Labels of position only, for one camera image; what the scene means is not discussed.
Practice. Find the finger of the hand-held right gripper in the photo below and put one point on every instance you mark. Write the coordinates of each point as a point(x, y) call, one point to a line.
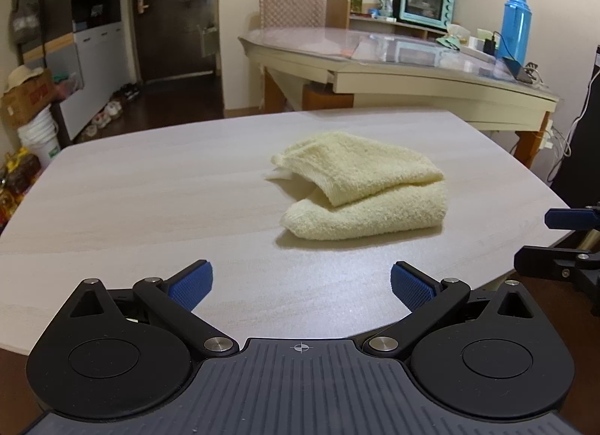
point(539, 260)
point(562, 218)

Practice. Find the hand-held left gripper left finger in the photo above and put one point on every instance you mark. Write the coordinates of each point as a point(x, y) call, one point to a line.
point(192, 285)

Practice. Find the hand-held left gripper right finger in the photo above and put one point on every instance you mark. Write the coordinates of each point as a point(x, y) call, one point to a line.
point(412, 286)

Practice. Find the pale yellow towel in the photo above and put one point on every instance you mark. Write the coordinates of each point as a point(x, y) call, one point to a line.
point(365, 182)

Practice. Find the black appliance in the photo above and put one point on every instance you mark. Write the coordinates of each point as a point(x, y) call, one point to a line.
point(581, 158)

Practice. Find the white power strip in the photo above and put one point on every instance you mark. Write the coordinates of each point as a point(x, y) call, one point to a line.
point(546, 135)

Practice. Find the dark tablet device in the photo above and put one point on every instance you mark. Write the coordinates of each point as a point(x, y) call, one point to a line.
point(518, 70)

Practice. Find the black charger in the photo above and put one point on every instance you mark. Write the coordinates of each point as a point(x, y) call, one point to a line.
point(491, 45)

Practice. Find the row of shoes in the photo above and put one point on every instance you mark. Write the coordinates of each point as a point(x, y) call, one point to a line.
point(110, 111)

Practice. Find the white extension socket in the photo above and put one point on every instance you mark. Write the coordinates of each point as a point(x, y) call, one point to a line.
point(476, 47)

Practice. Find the beige glass-topped dining table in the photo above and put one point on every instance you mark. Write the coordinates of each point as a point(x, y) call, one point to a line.
point(422, 83)

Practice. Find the blue thermos flask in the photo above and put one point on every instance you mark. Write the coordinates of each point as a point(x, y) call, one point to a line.
point(514, 27)

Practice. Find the brown wooden stool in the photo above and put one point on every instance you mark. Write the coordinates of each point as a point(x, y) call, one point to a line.
point(328, 97)

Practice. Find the mint green cloth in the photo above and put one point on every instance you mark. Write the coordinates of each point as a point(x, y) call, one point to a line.
point(452, 40)

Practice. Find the white plastic bucket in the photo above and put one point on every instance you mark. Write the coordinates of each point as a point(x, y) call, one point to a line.
point(40, 139)

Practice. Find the colourful cloth pile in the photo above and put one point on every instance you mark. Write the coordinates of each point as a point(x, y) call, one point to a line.
point(68, 86)

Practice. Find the white storage cabinet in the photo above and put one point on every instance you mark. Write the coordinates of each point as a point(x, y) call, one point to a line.
point(98, 64)

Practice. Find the cardboard box red print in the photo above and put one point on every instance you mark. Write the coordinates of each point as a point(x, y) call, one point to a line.
point(28, 100)

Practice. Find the mint green toaster oven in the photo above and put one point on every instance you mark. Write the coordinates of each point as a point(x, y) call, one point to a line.
point(424, 3)

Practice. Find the dark wooden door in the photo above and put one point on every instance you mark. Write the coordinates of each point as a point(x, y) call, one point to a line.
point(173, 18)

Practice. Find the straw hat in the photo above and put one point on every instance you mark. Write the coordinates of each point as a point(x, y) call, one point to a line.
point(23, 75)

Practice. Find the small blue box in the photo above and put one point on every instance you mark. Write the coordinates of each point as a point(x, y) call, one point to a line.
point(373, 12)

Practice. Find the red and white packet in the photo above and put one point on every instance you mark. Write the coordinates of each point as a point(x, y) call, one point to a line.
point(385, 3)

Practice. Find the wooden desktop shelf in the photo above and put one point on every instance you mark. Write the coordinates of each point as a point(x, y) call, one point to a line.
point(337, 13)

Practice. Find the orange-lidded glass jar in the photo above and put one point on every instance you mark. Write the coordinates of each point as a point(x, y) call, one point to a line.
point(352, 0)

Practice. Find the hanging plastic bag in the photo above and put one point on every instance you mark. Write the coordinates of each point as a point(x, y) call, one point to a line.
point(24, 18)

